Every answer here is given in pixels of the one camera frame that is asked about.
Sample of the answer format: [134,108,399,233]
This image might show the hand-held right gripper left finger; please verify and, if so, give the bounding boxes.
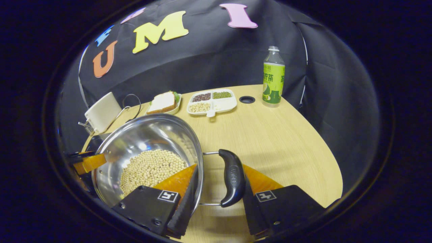
[111,164,199,239]

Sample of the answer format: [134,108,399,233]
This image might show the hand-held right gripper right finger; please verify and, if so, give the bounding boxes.
[242,164,326,239]

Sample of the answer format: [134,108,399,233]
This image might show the black induction cooktop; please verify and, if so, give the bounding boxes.
[81,133,112,196]

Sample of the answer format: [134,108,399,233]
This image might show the heap of soybeans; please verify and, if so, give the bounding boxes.
[120,149,188,197]

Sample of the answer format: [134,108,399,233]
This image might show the stainless steel pot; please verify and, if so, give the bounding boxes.
[91,113,246,208]

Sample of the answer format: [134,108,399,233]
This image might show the white toaster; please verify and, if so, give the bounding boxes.
[84,92,123,134]

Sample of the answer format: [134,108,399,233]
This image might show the white bread sandwich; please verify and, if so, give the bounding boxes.
[147,91,177,114]

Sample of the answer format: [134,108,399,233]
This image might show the white sandwich plate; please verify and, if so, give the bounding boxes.
[146,93,183,116]

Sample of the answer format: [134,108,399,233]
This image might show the white divided grain dish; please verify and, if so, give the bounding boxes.
[187,89,238,118]

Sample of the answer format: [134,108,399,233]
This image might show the green tea bottle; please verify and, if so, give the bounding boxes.
[262,46,286,107]

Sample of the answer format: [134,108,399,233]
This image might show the small wire basket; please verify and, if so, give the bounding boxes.
[78,121,95,136]

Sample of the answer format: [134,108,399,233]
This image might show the black power cable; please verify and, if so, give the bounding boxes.
[116,94,142,124]

